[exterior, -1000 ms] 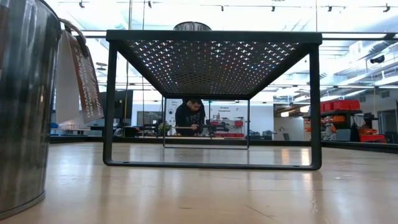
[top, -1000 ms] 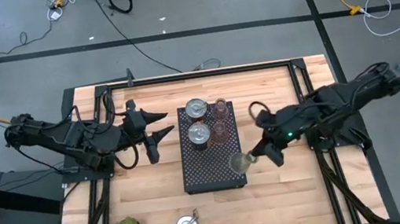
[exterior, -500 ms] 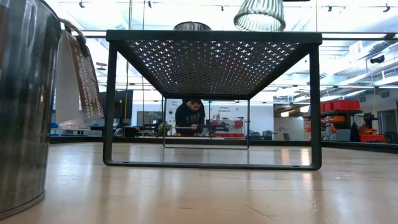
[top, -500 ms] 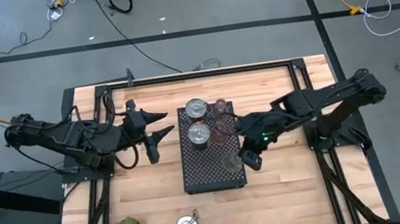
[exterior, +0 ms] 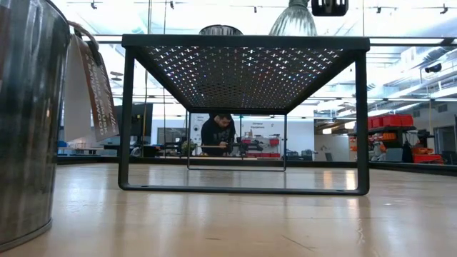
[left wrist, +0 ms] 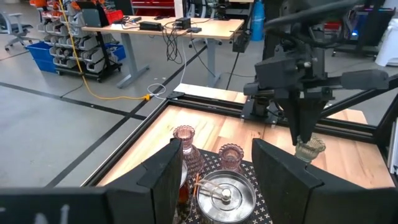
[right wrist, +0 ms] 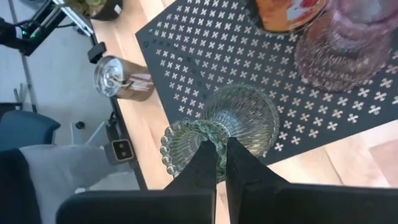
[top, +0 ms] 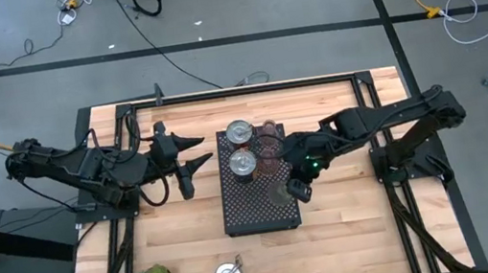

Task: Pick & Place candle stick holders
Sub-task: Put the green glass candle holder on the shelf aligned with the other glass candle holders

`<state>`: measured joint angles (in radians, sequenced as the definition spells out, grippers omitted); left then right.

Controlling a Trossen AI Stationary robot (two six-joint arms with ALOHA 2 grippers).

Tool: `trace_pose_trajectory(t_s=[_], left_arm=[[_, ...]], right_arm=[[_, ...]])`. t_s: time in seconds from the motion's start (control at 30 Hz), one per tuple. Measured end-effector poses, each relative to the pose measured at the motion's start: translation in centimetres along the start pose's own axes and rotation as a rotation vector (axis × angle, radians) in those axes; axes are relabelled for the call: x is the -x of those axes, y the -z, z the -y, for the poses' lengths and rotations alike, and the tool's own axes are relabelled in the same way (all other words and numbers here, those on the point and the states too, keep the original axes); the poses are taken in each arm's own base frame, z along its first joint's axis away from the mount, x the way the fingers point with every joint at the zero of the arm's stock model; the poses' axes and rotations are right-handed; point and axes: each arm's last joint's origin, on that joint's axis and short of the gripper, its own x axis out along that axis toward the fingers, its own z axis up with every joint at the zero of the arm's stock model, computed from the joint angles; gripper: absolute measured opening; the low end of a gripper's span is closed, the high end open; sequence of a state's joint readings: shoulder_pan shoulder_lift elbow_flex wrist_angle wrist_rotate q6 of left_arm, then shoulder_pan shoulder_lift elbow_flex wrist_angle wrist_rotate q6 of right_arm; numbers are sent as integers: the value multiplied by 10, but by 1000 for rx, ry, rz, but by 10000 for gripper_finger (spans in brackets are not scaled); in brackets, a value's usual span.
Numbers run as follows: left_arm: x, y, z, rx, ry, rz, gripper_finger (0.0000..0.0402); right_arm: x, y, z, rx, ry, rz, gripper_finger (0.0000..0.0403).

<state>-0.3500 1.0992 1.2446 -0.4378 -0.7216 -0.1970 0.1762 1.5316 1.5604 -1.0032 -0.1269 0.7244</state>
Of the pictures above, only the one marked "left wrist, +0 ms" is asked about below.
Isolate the white container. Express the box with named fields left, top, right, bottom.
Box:
left=374, top=17, right=398, bottom=68

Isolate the blue storage bin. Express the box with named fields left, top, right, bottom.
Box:
left=104, top=42, right=127, bottom=62
left=25, top=41, right=57, bottom=74

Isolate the green glass candle holder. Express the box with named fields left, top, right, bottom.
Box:
left=294, top=135, right=326, bottom=163

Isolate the grey office chair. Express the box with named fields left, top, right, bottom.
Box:
left=0, top=11, right=34, bottom=52

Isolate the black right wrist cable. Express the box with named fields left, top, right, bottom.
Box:
left=263, top=0, right=366, bottom=32

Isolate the black aluminium rig frame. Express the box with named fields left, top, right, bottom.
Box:
left=82, top=0, right=398, bottom=187

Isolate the pink glass candlestick holder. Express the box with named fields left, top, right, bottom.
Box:
left=172, top=124, right=206, bottom=178
left=218, top=142, right=246, bottom=174

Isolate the metal tin candle with lid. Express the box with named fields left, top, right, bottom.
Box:
left=177, top=160, right=191, bottom=212
left=196, top=169, right=257, bottom=224

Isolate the black cable bundle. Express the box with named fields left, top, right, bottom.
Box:
left=161, top=20, right=187, bottom=65

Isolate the red tool cabinet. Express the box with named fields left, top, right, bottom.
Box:
left=130, top=0, right=175, bottom=17

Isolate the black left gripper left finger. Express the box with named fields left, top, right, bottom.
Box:
left=105, top=138, right=184, bottom=224

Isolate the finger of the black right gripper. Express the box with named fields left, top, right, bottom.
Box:
left=281, top=93, right=303, bottom=146
left=300, top=93, right=324, bottom=146

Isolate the black electronics box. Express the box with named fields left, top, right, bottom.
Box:
left=175, top=17, right=192, bottom=30

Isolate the black perforated metal shelf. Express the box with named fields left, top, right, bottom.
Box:
left=174, top=148, right=274, bottom=224

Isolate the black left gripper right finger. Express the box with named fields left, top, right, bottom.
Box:
left=252, top=138, right=361, bottom=224

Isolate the white cable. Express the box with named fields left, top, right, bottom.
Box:
left=146, top=39, right=188, bottom=101

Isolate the blue water jug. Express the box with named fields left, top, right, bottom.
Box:
left=250, top=0, right=266, bottom=42

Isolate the red storage bin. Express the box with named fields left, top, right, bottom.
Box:
left=104, top=9, right=124, bottom=25

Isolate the yellow extension cable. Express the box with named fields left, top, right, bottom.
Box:
left=58, top=0, right=152, bottom=102

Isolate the black power brick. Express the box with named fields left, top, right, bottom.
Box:
left=138, top=21, right=165, bottom=32

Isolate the light wooden desk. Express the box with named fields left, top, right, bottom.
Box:
left=81, top=15, right=246, bottom=90

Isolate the parts organizer rack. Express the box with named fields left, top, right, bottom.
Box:
left=36, top=0, right=125, bottom=83

